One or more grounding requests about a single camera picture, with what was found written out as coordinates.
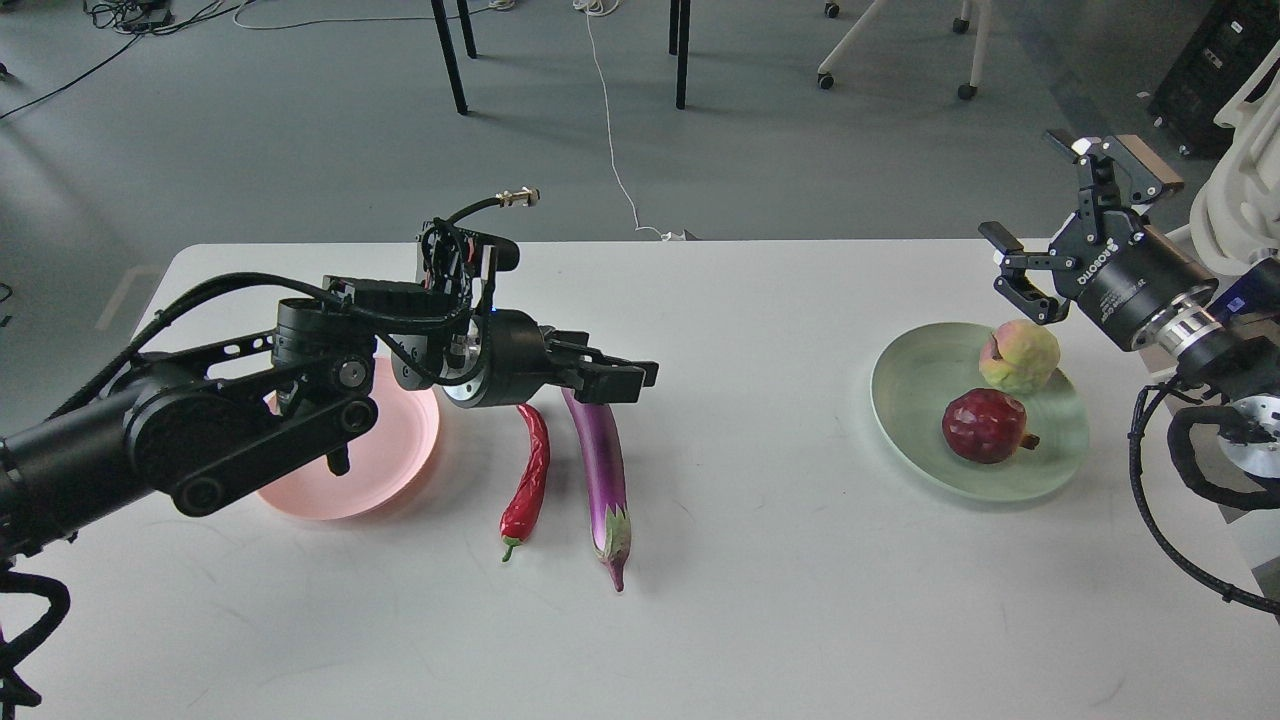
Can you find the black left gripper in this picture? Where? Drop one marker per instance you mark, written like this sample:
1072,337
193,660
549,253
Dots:
521,357

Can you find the green plate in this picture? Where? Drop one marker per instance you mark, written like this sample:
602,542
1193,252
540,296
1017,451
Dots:
922,371

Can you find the red chili pepper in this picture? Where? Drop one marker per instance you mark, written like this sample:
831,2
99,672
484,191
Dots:
519,520

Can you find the yellow green peach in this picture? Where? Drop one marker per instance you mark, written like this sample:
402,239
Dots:
1019,357

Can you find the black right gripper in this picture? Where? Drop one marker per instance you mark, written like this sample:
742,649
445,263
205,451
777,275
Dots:
1125,273

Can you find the white rolling chair base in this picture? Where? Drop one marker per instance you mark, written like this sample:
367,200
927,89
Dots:
972,15

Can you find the pink plate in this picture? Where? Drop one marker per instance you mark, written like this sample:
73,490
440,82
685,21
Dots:
384,464

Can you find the black equipment case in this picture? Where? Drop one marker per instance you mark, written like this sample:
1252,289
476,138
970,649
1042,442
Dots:
1228,46

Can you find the red pomegranate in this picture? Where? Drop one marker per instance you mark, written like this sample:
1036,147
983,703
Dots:
987,426

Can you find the white office chair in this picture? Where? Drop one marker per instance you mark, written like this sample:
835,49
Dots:
1234,218

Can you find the black table legs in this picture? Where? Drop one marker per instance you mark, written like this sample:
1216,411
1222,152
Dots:
679,27

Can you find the purple eggplant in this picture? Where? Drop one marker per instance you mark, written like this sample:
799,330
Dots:
604,466

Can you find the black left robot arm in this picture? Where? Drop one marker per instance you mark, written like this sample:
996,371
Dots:
210,425

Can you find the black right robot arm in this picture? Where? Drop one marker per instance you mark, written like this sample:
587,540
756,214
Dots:
1223,438

